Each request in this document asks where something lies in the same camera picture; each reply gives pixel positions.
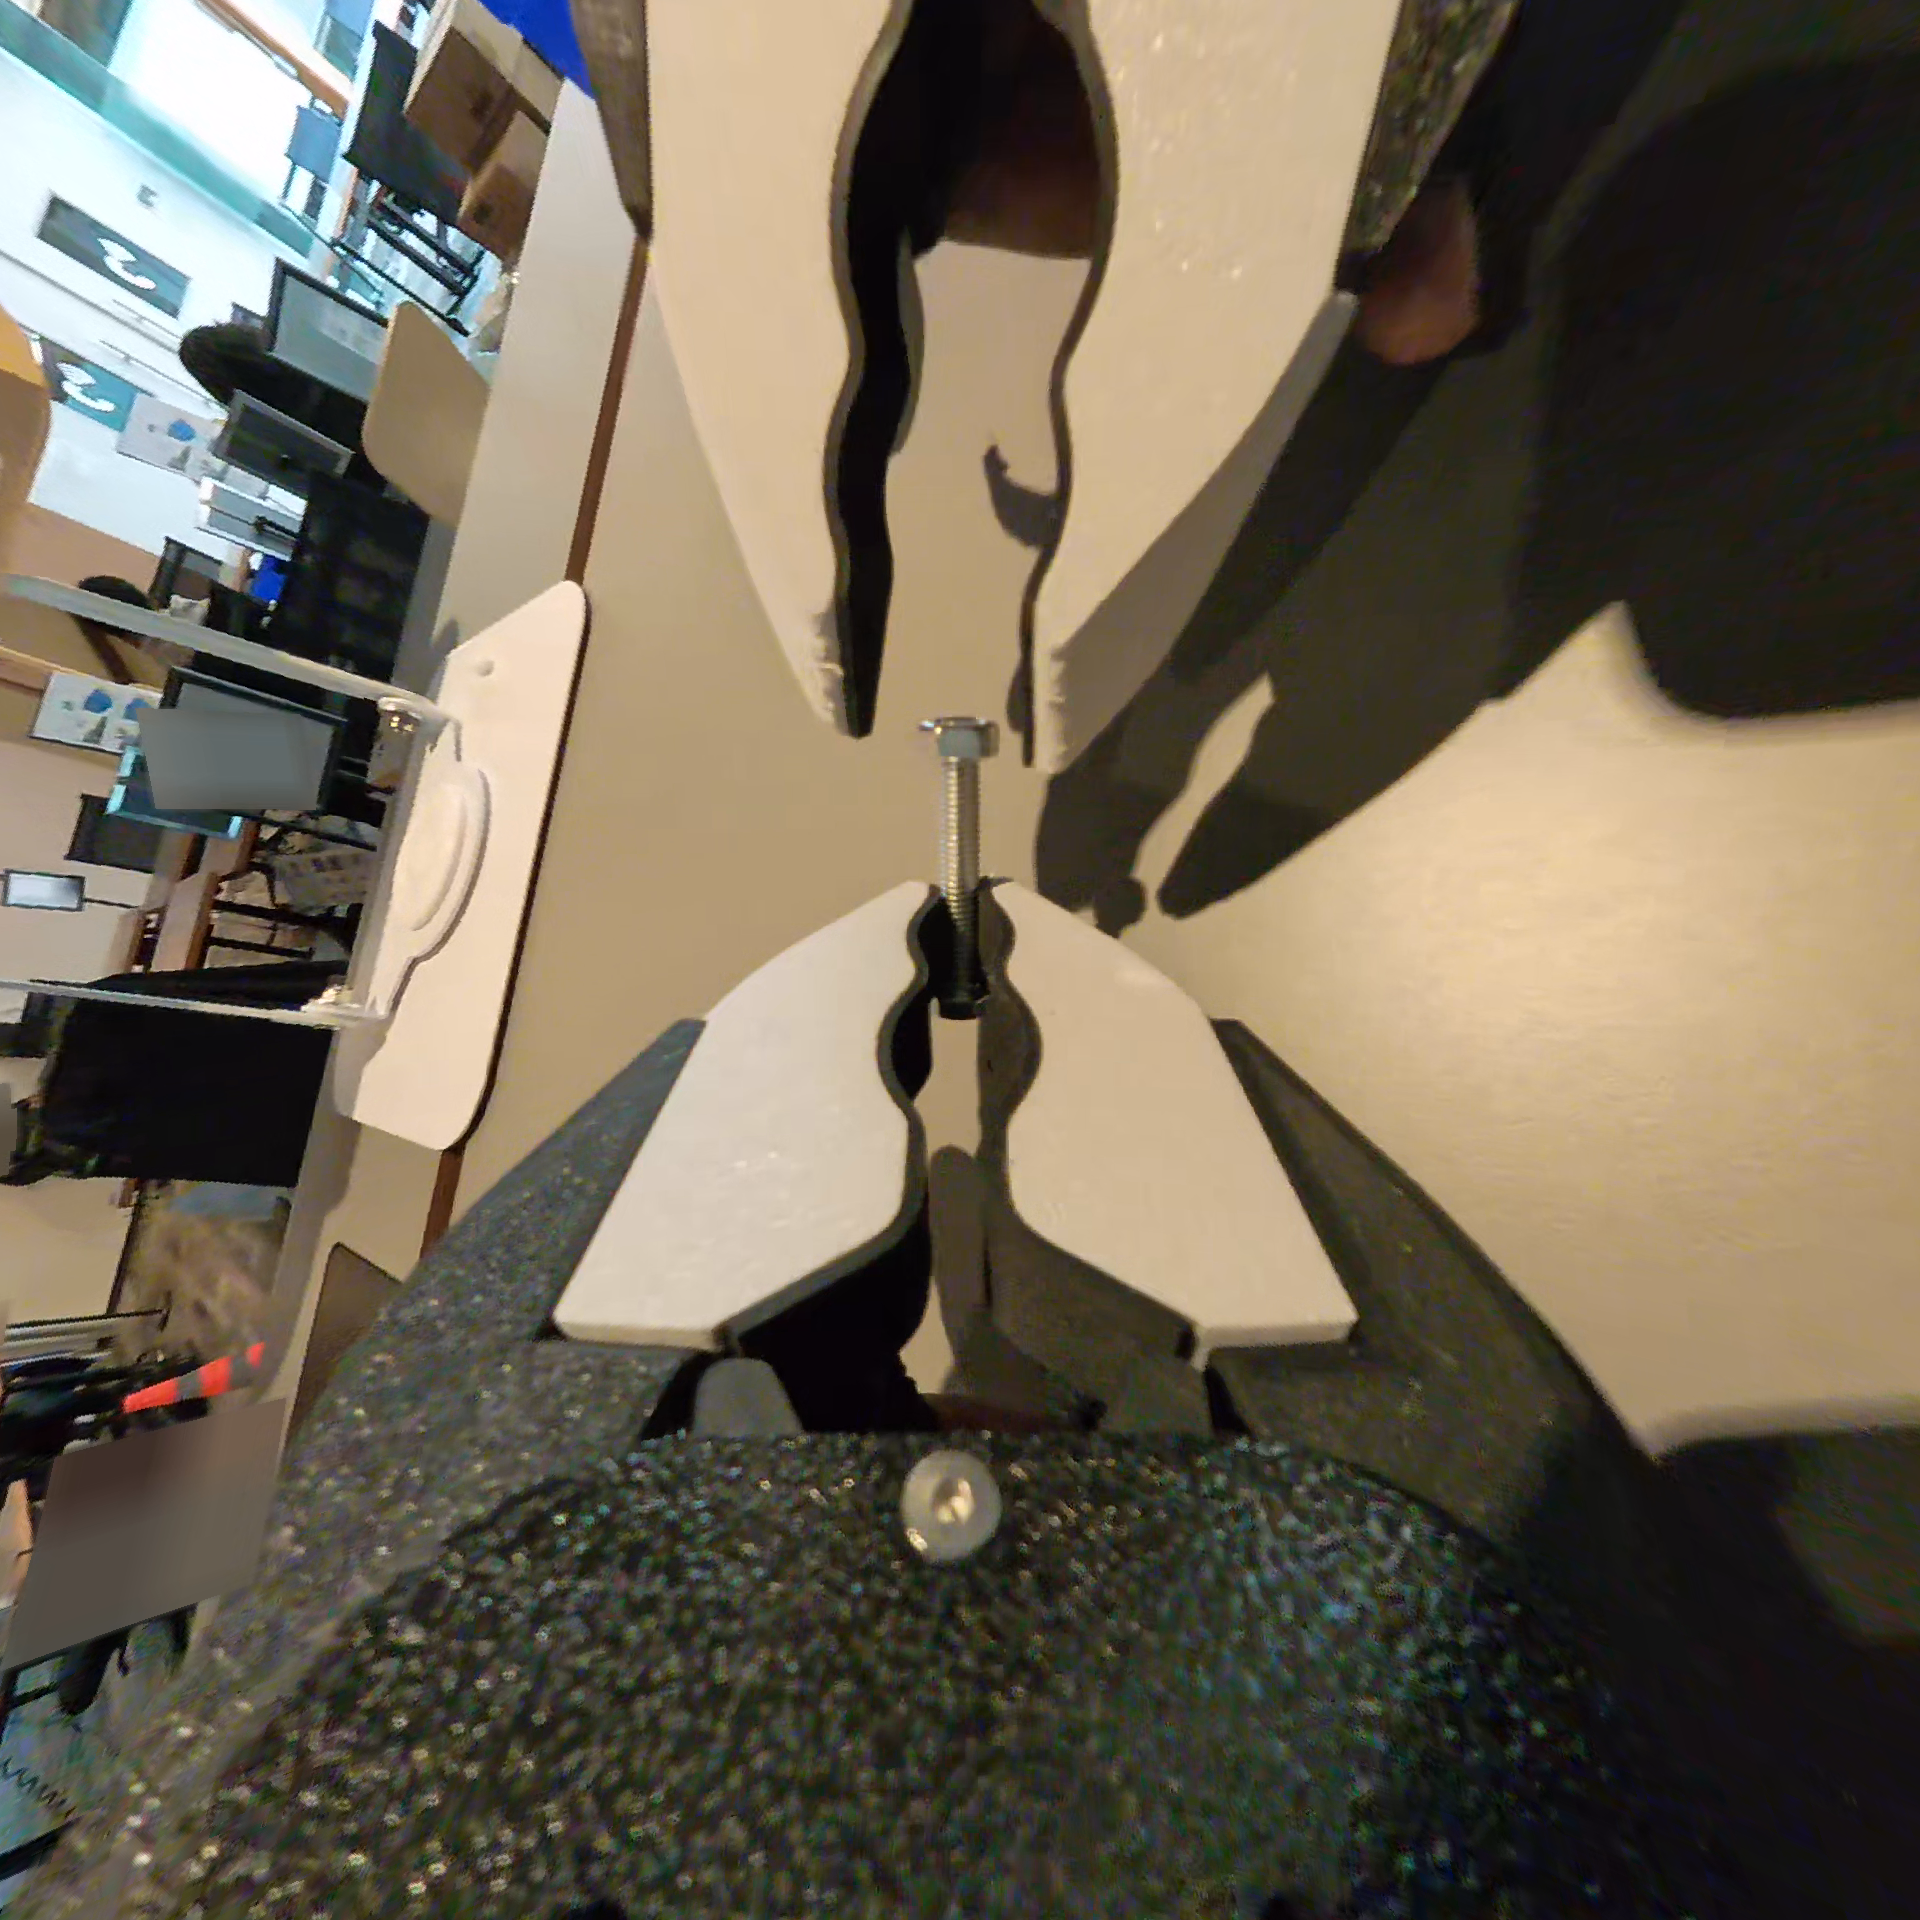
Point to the group of black chairs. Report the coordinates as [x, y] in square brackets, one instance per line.
[382, 111]

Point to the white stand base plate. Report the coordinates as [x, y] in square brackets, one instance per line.
[508, 717]

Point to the black crate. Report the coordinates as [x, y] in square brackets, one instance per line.
[359, 580]

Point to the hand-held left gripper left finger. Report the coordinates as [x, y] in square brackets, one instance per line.
[750, 1145]

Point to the wooden document board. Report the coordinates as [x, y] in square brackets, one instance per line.
[20, 401]

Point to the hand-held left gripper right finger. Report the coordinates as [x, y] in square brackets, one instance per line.
[1157, 1145]

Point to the person's right hand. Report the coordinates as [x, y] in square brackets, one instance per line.
[1026, 167]

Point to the cardboard box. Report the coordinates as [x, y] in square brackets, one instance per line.
[483, 72]
[501, 189]

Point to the red striped cone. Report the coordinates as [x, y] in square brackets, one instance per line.
[193, 1384]

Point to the black wall sign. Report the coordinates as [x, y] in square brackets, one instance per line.
[115, 259]
[80, 374]

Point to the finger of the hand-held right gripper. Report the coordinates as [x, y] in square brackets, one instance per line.
[732, 301]
[1211, 301]

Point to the silver hex nut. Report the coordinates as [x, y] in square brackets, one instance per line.
[955, 732]

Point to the blue plastic bin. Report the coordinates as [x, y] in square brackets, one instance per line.
[566, 15]

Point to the wooden chair back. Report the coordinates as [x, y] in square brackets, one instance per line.
[423, 401]

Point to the silver threaded bolt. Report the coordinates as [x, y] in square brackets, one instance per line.
[961, 823]

